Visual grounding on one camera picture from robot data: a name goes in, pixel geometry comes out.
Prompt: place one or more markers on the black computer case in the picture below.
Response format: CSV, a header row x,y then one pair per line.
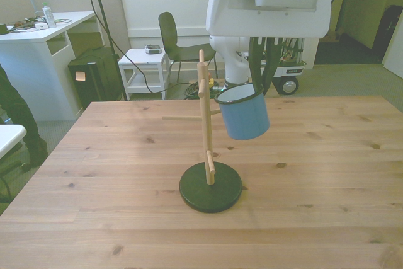
x,y
91,80

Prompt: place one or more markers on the yellow red emergency stop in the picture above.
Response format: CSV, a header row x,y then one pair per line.
x,y
211,80

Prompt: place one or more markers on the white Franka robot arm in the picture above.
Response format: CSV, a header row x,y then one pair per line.
x,y
233,58

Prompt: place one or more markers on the black tripod stand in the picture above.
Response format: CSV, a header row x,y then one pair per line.
x,y
109,34

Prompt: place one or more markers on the clear plastic bottle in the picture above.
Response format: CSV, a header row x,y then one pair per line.
x,y
49,15

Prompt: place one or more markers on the person in dark clothes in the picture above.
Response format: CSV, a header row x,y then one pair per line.
x,y
22,117

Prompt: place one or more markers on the desk clutter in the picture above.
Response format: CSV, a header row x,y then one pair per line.
x,y
40,26

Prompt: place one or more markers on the white rounded table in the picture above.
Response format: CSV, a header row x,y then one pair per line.
x,y
9,136

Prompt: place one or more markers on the office chair base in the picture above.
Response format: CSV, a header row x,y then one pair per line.
x,y
9,168

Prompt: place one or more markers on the small white side table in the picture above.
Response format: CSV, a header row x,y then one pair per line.
x,y
141,58

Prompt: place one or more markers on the small grey device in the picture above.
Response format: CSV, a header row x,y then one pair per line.
x,y
153,49

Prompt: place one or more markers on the blue enamel mug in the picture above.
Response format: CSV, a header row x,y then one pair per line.
x,y
245,117

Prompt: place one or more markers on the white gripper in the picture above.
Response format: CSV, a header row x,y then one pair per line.
x,y
239,20

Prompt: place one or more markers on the black chair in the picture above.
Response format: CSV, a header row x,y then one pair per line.
x,y
167,32

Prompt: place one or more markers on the white wheeled equipment cart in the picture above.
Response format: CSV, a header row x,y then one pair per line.
x,y
289,86

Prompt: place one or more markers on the white desk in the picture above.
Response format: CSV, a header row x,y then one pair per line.
x,y
37,61

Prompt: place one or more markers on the wooden mug tree black base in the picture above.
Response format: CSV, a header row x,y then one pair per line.
x,y
210,193

